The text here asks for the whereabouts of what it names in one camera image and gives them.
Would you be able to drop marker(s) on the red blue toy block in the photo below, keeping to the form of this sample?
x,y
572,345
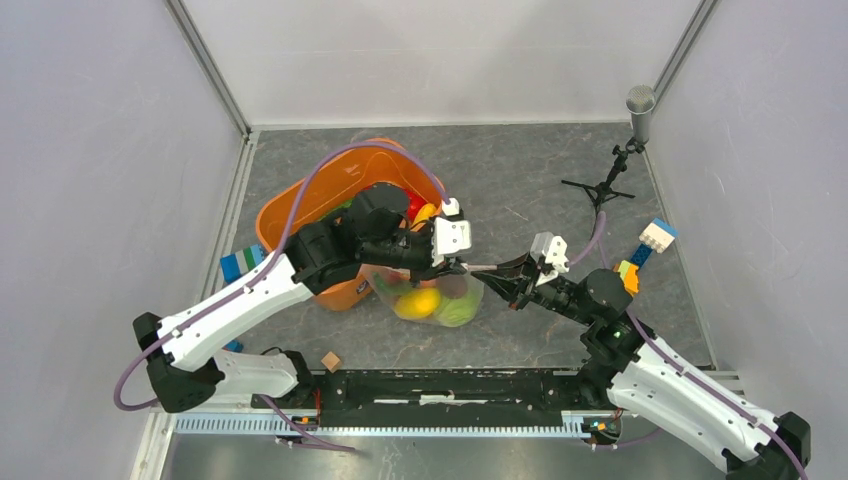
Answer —
x,y
234,346

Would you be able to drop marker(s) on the orange yellow toy block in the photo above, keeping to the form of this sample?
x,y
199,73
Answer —
x,y
628,269

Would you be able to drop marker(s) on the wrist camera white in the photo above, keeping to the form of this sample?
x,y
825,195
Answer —
x,y
451,233
549,253

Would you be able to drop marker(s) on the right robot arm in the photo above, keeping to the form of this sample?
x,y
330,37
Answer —
x,y
632,368

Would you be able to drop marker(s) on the orange plastic tub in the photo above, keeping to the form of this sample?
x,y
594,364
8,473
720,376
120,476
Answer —
x,y
318,199

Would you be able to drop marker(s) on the yellow mango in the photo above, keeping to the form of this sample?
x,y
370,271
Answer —
x,y
417,304

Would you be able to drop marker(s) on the yellow chili pepper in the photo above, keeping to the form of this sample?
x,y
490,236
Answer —
x,y
424,214

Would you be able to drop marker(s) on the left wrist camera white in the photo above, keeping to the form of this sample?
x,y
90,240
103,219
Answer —
x,y
451,233

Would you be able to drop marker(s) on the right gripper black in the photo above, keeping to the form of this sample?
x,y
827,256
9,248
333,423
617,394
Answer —
x,y
515,280

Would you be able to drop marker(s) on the clear zip top bag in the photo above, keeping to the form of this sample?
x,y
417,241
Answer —
x,y
389,284

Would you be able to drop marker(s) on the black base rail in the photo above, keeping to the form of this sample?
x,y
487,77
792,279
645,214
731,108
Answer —
x,y
402,400

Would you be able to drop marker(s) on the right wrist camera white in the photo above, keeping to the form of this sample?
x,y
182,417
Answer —
x,y
549,253

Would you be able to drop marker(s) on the green round fruit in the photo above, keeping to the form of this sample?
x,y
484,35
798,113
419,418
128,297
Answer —
x,y
456,312

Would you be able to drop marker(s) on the small wooden cube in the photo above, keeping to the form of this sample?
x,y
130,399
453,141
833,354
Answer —
x,y
332,362

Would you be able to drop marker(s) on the white blue toy block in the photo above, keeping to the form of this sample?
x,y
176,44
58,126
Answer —
x,y
658,235

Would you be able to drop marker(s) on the microphone on tripod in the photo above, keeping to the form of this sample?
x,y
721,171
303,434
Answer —
x,y
640,103

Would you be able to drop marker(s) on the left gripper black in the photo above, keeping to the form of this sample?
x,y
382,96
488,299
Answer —
x,y
452,265

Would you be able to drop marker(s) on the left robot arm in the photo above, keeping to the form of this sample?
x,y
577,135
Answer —
x,y
187,364

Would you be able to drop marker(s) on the blue green white block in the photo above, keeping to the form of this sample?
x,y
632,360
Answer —
x,y
239,263

